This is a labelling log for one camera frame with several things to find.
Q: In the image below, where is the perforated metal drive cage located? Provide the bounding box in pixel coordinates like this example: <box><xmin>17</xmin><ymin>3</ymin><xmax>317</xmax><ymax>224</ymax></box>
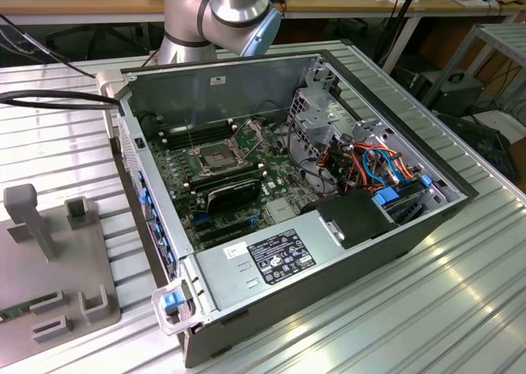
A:
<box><xmin>286</xmin><ymin>86</ymin><xmax>359</xmax><ymax>164</ymax></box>

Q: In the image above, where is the black expansion slot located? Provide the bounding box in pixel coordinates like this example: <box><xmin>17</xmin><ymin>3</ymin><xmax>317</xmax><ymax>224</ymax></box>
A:
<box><xmin>199</xmin><ymin>224</ymin><xmax>254</xmax><ymax>246</ymax></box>
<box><xmin>196</xmin><ymin>216</ymin><xmax>252</xmax><ymax>238</ymax></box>

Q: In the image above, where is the metal disk bay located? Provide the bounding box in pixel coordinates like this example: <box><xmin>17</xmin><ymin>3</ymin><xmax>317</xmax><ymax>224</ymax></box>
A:
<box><xmin>352</xmin><ymin>118</ymin><xmax>455</xmax><ymax>205</ymax></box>

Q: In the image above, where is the thin grey cable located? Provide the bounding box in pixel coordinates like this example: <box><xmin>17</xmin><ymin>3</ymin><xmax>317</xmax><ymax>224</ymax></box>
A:
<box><xmin>0</xmin><ymin>13</ymin><xmax>98</xmax><ymax>79</ymax></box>

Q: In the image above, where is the blue wire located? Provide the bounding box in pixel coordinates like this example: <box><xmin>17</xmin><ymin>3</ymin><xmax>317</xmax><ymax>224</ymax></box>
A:
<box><xmin>361</xmin><ymin>145</ymin><xmax>399</xmax><ymax>185</ymax></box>

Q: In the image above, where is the black cooler shroud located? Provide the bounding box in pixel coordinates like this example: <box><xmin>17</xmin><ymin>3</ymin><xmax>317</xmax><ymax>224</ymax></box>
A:
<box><xmin>205</xmin><ymin>178</ymin><xmax>263</xmax><ymax>215</ymax></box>

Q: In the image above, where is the clear case handle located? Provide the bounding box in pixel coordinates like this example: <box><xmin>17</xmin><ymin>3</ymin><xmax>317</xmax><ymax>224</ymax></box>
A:
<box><xmin>150</xmin><ymin>278</ymin><xmax>207</xmax><ymax>336</ymax></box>

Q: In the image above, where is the black case with handle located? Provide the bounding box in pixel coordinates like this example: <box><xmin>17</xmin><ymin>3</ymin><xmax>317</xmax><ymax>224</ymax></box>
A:
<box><xmin>418</xmin><ymin>70</ymin><xmax>486</xmax><ymax>118</ymax></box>

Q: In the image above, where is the wooden desk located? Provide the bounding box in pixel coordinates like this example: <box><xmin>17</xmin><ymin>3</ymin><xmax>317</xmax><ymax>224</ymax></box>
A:
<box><xmin>0</xmin><ymin>0</ymin><xmax>526</xmax><ymax>76</ymax></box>

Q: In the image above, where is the grey parts rack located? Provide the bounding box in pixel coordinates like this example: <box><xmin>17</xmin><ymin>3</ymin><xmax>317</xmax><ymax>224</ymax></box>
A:
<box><xmin>0</xmin><ymin>182</ymin><xmax>123</xmax><ymax>365</ymax></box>

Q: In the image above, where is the green motherboard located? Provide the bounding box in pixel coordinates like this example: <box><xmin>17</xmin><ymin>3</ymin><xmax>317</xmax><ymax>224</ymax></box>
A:
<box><xmin>141</xmin><ymin>117</ymin><xmax>330</xmax><ymax>252</ymax></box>

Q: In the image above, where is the black power supply label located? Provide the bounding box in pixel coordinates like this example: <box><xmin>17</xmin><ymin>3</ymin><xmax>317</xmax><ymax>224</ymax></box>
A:
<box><xmin>245</xmin><ymin>227</ymin><xmax>318</xmax><ymax>285</ymax></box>

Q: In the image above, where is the dark bag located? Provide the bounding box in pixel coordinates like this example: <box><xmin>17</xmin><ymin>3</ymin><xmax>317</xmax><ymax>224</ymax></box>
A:
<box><xmin>435</xmin><ymin>111</ymin><xmax>519</xmax><ymax>182</ymax></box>

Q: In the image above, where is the orange wire bundle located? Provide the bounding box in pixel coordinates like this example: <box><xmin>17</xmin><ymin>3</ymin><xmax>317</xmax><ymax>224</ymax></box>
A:
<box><xmin>319</xmin><ymin>141</ymin><xmax>414</xmax><ymax>188</ymax></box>

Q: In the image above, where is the thick black cable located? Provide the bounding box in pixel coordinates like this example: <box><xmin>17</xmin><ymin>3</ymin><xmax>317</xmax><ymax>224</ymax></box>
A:
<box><xmin>0</xmin><ymin>89</ymin><xmax>125</xmax><ymax>113</ymax></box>

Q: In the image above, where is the metal socket cover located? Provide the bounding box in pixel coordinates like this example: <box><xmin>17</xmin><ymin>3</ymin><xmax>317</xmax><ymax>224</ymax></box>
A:
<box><xmin>229</xmin><ymin>118</ymin><xmax>266</xmax><ymax>155</ymax></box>

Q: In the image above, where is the blue disk carrier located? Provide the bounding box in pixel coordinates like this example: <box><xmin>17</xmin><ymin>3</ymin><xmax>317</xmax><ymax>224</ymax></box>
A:
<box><xmin>371</xmin><ymin>187</ymin><xmax>403</xmax><ymax>207</ymax></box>

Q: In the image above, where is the black plastic cover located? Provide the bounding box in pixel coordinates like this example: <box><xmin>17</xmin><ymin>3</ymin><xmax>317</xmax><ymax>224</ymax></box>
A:
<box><xmin>301</xmin><ymin>192</ymin><xmax>400</xmax><ymax>251</ymax></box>

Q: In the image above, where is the open black PC case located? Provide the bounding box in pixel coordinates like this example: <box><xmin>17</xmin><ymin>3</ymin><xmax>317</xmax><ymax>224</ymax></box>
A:
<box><xmin>96</xmin><ymin>48</ymin><xmax>480</xmax><ymax>369</ymax></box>

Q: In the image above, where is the black RAM slot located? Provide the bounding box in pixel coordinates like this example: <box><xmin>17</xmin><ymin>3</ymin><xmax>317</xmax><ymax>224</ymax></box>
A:
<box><xmin>166</xmin><ymin>128</ymin><xmax>238</xmax><ymax>146</ymax></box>
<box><xmin>187</xmin><ymin>163</ymin><xmax>265</xmax><ymax>185</ymax></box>
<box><xmin>168</xmin><ymin>134</ymin><xmax>233</xmax><ymax>150</ymax></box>
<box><xmin>159</xmin><ymin>118</ymin><xmax>234</xmax><ymax>137</ymax></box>
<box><xmin>189</xmin><ymin>169</ymin><xmax>267</xmax><ymax>192</ymax></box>
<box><xmin>162</xmin><ymin>123</ymin><xmax>236</xmax><ymax>142</ymax></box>

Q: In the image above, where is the blue case latch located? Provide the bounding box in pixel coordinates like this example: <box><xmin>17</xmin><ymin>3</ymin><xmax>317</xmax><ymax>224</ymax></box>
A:
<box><xmin>163</xmin><ymin>292</ymin><xmax>182</xmax><ymax>316</ymax></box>

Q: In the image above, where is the grey power supply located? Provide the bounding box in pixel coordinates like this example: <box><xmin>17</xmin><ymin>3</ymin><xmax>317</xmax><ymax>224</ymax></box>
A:
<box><xmin>195</xmin><ymin>210</ymin><xmax>345</xmax><ymax>314</ymax></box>

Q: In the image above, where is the silver chipset heatsink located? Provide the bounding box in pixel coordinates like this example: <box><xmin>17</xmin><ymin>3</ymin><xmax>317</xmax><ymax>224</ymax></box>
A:
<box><xmin>265</xmin><ymin>198</ymin><xmax>300</xmax><ymax>224</ymax></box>

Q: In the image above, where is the grey metal shelf frame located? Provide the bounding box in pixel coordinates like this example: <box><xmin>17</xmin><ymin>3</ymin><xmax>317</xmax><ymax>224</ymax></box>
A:
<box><xmin>422</xmin><ymin>21</ymin><xmax>526</xmax><ymax>109</ymax></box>

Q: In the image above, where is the CPU socket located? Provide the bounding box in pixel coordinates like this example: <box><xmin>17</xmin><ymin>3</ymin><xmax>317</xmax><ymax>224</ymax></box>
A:
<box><xmin>191</xmin><ymin>141</ymin><xmax>240</xmax><ymax>174</ymax></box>

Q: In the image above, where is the small white sticker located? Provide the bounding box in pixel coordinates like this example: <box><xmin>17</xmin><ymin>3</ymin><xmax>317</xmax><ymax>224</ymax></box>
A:
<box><xmin>221</xmin><ymin>242</ymin><xmax>250</xmax><ymax>262</ymax></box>

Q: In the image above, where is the green RAM stick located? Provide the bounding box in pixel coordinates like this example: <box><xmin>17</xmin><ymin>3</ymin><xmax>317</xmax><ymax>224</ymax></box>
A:
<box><xmin>0</xmin><ymin>293</ymin><xmax>58</xmax><ymax>321</ymax></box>

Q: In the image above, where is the black wire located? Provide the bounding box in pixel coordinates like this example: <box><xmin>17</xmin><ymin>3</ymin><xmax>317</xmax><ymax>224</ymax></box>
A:
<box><xmin>285</xmin><ymin>117</ymin><xmax>330</xmax><ymax>186</ymax></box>

